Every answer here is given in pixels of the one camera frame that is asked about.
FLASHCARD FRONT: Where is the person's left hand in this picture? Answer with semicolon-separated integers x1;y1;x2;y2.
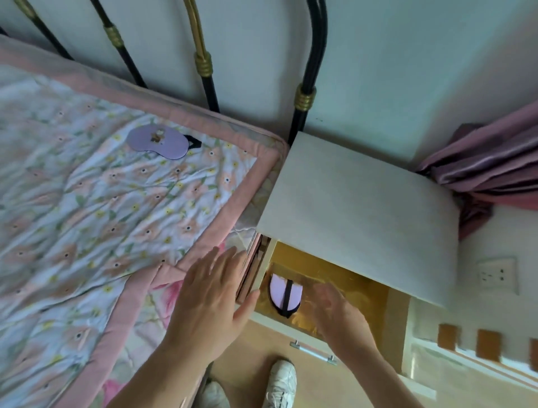
170;245;261;363

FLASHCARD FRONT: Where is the person's right hand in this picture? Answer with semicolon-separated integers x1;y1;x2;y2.
302;281;379;363

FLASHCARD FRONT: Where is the person's left forearm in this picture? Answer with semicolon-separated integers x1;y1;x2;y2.
113;336;220;408

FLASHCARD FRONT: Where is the person's right forearm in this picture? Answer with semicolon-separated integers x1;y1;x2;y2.
335;342;426;408

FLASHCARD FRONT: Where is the gold drawer lining paper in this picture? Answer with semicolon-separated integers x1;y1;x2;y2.
253;241;390;338

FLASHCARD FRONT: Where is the plain purple eye mask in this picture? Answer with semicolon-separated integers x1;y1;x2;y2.
268;273;304;318

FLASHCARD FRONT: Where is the white drawer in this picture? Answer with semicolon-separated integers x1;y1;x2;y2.
235;236;417;376

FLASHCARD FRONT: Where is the person's white right shoe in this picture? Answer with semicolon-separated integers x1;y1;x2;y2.
262;359;298;408

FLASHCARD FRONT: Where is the person's white shoe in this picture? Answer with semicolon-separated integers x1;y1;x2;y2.
262;359;298;408
201;380;230;408

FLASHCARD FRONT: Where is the person's white left shoe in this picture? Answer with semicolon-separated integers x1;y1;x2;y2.
201;380;230;408

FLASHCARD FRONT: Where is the white bedside cabinet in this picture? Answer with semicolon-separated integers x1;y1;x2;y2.
235;131;460;396

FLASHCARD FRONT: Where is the pink floral bed sheet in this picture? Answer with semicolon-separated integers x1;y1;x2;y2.
101;181;270;408

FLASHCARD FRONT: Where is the purple eye mask with print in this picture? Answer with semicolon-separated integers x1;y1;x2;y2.
126;124;203;161

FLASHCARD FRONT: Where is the floral quilt with pink border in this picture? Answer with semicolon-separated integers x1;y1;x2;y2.
0;35;291;408

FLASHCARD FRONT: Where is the pink satin curtain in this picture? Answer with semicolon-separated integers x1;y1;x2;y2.
415;100;538;241

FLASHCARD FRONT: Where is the black and gold metal headboard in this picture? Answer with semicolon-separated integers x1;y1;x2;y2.
0;0;329;148

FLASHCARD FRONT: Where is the silver drawer handle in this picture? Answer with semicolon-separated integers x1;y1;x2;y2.
289;340;337;366

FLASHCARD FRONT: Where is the white rail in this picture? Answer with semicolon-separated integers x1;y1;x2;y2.
412;336;538;393

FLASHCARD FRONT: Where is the white wall socket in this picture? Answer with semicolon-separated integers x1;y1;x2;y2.
477;257;519;295

